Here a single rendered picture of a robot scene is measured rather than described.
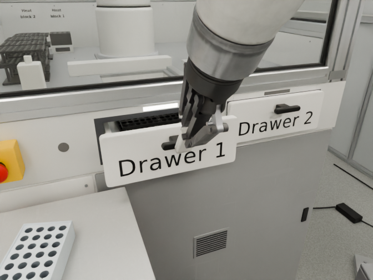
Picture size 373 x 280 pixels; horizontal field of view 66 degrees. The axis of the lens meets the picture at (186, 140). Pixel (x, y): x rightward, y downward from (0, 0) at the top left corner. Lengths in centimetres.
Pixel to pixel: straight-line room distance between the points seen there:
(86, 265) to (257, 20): 45
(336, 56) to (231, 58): 62
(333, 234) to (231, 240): 93
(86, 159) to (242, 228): 55
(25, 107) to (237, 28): 46
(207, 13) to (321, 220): 170
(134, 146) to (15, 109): 23
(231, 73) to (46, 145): 45
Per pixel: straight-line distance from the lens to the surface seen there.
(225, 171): 81
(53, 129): 65
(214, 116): 39
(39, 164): 68
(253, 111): 75
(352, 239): 185
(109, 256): 55
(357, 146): 250
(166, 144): 54
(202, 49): 32
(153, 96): 64
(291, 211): 108
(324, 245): 175
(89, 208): 66
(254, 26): 28
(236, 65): 32
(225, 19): 28
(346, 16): 89
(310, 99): 86
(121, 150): 57
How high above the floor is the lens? 116
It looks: 26 degrees down
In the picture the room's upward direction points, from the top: straight up
